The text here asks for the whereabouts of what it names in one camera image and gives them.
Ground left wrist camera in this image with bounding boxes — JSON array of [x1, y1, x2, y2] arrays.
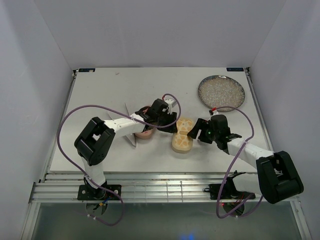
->
[[164, 98, 177, 114]]

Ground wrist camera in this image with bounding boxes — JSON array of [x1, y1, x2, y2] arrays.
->
[[164, 98, 177, 114], [209, 107, 220, 117]]

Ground aluminium frame rail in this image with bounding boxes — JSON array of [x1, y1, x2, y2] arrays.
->
[[28, 172, 300, 204]]

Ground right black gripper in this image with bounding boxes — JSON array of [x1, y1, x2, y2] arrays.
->
[[187, 118, 219, 145]]

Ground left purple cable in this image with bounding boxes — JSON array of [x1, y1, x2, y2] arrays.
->
[[57, 93, 182, 227]]

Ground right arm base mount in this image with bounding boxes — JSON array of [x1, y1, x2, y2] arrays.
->
[[203, 182, 256, 201]]

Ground grey speckled plate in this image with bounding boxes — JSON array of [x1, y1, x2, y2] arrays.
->
[[197, 75, 246, 113]]

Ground left blue table label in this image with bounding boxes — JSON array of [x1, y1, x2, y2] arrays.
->
[[78, 68, 96, 73]]

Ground yellow perforated lid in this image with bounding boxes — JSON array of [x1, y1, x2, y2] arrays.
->
[[171, 117, 195, 145]]

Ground right blue table label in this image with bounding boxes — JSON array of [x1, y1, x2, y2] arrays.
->
[[226, 67, 244, 72]]

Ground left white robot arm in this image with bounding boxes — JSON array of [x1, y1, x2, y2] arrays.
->
[[74, 98, 178, 200]]

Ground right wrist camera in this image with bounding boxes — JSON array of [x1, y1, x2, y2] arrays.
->
[[209, 107, 220, 117]]

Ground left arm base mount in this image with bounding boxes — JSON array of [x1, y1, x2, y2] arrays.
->
[[77, 183, 122, 201]]

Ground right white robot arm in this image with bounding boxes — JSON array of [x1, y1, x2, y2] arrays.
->
[[187, 114, 304, 204]]

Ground blue table label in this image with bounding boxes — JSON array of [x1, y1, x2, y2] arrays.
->
[[226, 67, 244, 72], [78, 68, 96, 73]]

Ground yellow lunch box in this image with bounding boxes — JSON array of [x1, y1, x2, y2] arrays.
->
[[171, 142, 193, 154]]

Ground metal tongs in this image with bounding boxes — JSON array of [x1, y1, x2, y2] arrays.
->
[[107, 102, 137, 148]]

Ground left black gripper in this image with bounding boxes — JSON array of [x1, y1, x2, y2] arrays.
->
[[155, 111, 178, 134]]

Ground pink lunch box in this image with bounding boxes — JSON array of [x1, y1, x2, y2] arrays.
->
[[134, 105, 156, 140]]

